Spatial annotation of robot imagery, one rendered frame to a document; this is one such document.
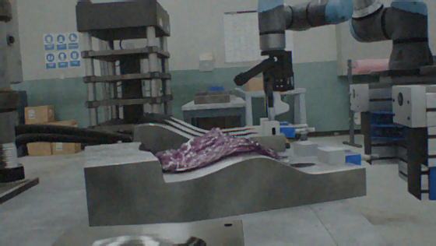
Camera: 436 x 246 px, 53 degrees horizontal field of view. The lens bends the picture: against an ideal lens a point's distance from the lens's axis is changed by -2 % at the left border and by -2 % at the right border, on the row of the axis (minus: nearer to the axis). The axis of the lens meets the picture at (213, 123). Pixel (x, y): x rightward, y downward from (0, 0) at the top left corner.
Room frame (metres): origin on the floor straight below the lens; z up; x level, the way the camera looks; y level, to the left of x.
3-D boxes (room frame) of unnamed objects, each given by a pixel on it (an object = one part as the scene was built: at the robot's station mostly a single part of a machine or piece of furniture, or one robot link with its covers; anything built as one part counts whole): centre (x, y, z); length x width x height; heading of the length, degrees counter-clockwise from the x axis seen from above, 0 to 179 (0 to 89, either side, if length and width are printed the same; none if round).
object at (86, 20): (5.82, 1.00, 1.03); 1.54 x 0.94 x 2.06; 178
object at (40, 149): (7.50, 2.74, 0.42); 0.86 x 0.33 x 0.83; 88
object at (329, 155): (0.89, -0.28, 0.86); 0.13 x 0.05 x 0.05; 105
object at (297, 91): (7.19, -0.94, 0.47); 1.10 x 0.52 x 0.94; 95
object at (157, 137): (1.23, 0.07, 0.87); 0.50 x 0.26 x 0.14; 88
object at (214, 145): (0.87, 0.00, 0.90); 0.26 x 0.18 x 0.08; 105
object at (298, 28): (1.32, -0.27, 1.21); 0.11 x 0.11 x 0.08; 39
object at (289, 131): (1.16, -0.20, 0.89); 0.13 x 0.05 x 0.05; 88
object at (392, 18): (1.51, -0.68, 1.20); 0.13 x 0.12 x 0.14; 39
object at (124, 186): (0.87, 0.00, 0.86); 0.50 x 0.26 x 0.11; 105
